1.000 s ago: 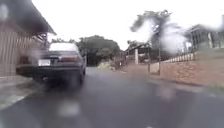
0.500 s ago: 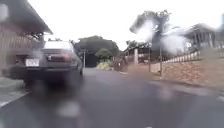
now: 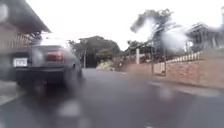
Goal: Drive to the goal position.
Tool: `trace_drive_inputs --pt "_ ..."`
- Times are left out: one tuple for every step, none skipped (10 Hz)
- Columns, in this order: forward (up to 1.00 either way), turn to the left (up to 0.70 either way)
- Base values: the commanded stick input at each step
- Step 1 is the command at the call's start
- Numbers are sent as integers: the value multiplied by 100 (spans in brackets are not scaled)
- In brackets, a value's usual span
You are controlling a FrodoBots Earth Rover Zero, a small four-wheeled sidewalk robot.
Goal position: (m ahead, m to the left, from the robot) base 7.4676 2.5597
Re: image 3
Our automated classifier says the grey paved sidewalk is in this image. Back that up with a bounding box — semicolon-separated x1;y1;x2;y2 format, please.
0;79;26;106

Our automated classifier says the yellow-green bush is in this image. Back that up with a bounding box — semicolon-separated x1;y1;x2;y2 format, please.
95;59;116;72

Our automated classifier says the pole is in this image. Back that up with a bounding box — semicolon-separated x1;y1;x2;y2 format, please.
82;49;87;69

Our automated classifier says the tall tree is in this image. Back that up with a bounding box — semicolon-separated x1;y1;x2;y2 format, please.
126;8;188;51

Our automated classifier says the grey asphalt road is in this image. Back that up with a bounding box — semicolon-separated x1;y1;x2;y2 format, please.
0;68;224;128

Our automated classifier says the red brick wall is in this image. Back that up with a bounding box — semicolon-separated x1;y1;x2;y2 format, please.
121;58;224;89

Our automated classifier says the dark car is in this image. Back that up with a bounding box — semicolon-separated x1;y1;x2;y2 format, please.
12;38;86;89

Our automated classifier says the group of trees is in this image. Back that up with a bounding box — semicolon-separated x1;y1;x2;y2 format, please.
68;35;123;69

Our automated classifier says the grey building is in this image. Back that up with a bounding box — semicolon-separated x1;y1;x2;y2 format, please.
184;21;224;53

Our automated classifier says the house with white pillar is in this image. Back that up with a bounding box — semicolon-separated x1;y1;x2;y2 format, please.
119;39;168;66

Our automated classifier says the white railing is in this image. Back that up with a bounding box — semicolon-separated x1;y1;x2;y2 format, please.
164;50;205;65

